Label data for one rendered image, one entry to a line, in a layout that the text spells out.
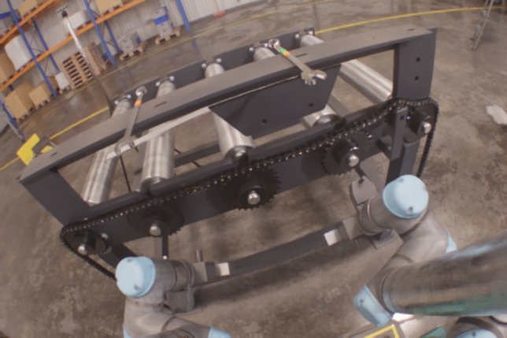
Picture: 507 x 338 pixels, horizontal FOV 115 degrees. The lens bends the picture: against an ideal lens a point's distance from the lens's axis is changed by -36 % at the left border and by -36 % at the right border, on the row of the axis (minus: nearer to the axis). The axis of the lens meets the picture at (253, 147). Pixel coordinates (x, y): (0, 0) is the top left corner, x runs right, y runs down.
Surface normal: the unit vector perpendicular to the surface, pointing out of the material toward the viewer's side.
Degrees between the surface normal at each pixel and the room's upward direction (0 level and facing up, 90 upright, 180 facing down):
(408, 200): 25
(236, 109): 90
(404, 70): 90
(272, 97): 90
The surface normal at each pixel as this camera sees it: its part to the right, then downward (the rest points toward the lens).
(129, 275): -0.32, -0.38
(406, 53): 0.23, 0.59
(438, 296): -0.98, 0.16
